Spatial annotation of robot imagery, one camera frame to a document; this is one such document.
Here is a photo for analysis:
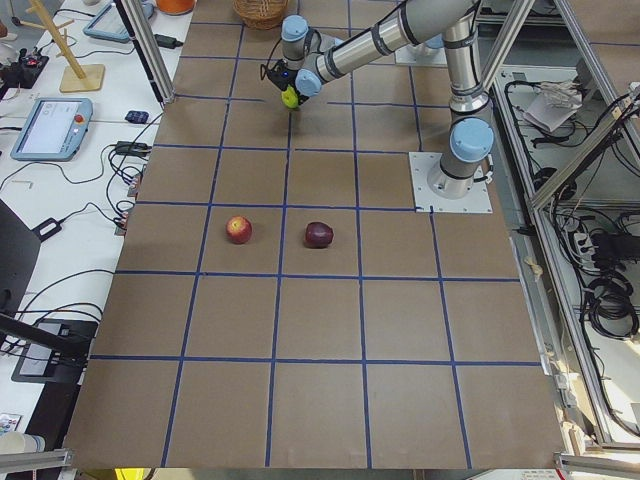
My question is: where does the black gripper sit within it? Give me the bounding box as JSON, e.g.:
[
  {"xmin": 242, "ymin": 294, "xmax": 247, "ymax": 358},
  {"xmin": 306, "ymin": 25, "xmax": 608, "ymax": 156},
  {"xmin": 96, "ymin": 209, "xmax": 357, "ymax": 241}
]
[{"xmin": 265, "ymin": 59, "xmax": 299, "ymax": 93}]

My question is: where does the green apple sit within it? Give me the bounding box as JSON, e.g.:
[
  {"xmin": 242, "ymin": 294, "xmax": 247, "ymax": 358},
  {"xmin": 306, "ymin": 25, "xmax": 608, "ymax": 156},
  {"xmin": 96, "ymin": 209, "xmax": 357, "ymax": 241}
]
[{"xmin": 281, "ymin": 86, "xmax": 300, "ymax": 110}]

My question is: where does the dark red apple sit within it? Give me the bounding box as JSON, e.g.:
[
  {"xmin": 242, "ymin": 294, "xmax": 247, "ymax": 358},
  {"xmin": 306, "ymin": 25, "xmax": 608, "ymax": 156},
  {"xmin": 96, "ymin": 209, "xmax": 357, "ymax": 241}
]
[{"xmin": 304, "ymin": 222, "xmax": 334, "ymax": 248}]

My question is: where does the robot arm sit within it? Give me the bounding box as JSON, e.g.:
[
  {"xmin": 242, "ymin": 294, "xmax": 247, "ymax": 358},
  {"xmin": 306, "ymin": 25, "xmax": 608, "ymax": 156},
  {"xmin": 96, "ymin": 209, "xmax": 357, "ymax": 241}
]
[
  {"xmin": 260, "ymin": 1, "xmax": 479, "ymax": 106},
  {"xmin": 428, "ymin": 1, "xmax": 495, "ymax": 200}
]

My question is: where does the wicker basket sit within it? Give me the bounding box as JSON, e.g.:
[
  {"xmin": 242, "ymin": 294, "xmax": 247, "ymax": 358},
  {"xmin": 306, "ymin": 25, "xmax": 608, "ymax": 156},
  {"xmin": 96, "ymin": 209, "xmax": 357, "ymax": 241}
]
[{"xmin": 232, "ymin": 0, "xmax": 289, "ymax": 30}]

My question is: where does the black power adapter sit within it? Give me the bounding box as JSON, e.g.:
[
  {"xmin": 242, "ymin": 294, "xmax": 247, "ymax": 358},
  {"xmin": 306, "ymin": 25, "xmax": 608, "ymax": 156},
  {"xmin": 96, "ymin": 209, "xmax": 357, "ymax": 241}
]
[{"xmin": 154, "ymin": 34, "xmax": 184, "ymax": 49}]

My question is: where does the orange round object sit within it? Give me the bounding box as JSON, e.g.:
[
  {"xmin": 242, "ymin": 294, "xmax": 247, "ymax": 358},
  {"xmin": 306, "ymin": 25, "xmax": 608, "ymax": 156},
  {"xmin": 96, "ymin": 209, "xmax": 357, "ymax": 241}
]
[{"xmin": 156, "ymin": 0, "xmax": 196, "ymax": 16}]

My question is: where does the small blue device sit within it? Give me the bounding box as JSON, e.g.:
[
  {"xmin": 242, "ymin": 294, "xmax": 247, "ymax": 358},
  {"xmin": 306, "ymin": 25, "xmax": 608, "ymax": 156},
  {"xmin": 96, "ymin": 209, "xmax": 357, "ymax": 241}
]
[{"xmin": 124, "ymin": 110, "xmax": 149, "ymax": 124}]

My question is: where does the red yellow apple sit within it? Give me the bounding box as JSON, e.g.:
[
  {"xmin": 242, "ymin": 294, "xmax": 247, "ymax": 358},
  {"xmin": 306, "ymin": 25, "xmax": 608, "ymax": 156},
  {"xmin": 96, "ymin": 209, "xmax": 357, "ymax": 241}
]
[{"xmin": 225, "ymin": 215, "xmax": 253, "ymax": 245}]

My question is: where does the far teach pendant tablet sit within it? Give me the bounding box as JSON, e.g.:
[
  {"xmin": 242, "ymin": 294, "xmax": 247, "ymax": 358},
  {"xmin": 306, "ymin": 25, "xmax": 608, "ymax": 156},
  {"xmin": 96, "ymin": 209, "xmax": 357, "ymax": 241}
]
[{"xmin": 83, "ymin": 2, "xmax": 130, "ymax": 43}]

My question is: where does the teach pendant tablet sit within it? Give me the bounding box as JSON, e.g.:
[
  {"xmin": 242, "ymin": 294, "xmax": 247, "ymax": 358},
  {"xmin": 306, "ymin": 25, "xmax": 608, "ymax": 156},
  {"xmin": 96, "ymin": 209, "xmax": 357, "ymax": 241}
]
[
  {"xmin": 10, "ymin": 98, "xmax": 93, "ymax": 162},
  {"xmin": 83, "ymin": 2, "xmax": 130, "ymax": 43}
]

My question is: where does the wooden mug tree stand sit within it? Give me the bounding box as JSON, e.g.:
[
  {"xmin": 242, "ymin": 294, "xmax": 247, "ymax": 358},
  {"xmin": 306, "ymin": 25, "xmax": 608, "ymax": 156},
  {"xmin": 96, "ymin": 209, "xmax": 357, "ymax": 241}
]
[{"xmin": 26, "ymin": 0, "xmax": 106, "ymax": 93}]

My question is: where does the near teach pendant tablet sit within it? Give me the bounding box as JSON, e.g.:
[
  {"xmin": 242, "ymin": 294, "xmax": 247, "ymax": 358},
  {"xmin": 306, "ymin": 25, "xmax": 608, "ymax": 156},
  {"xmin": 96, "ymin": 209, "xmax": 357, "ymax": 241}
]
[{"xmin": 10, "ymin": 98, "xmax": 93, "ymax": 162}]

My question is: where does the crumpled white paper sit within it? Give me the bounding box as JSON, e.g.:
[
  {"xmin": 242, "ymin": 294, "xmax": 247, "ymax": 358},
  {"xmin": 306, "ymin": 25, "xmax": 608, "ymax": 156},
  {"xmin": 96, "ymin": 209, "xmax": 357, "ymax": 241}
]
[{"xmin": 523, "ymin": 81, "xmax": 582, "ymax": 133}]

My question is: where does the white power strip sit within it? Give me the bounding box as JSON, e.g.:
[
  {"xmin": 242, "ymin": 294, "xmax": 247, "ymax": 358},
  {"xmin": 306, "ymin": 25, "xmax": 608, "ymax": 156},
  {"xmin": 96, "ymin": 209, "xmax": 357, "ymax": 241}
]
[{"xmin": 569, "ymin": 231, "xmax": 596, "ymax": 269}]

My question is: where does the black monitor stand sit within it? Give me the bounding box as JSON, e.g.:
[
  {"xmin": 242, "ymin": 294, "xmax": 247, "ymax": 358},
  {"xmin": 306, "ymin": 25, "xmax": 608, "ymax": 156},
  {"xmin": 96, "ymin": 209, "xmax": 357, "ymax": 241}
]
[{"xmin": 1, "ymin": 202, "xmax": 117, "ymax": 433}]

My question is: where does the aluminium frame post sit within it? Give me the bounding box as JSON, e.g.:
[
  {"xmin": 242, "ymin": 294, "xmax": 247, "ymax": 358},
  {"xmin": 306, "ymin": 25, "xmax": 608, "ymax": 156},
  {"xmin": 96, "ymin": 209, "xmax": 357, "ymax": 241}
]
[{"xmin": 115, "ymin": 0, "xmax": 175, "ymax": 105}]

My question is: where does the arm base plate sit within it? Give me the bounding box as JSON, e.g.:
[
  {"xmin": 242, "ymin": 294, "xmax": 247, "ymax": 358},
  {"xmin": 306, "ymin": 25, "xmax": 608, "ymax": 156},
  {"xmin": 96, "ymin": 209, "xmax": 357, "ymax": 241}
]
[
  {"xmin": 394, "ymin": 44, "xmax": 447, "ymax": 68},
  {"xmin": 408, "ymin": 152, "xmax": 493, "ymax": 214}
]

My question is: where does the aluminium frame cage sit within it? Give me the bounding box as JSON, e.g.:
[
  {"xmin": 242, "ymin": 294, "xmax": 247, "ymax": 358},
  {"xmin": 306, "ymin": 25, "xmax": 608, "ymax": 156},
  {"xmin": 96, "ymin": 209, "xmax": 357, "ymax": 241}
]
[{"xmin": 478, "ymin": 1, "xmax": 639, "ymax": 455}]

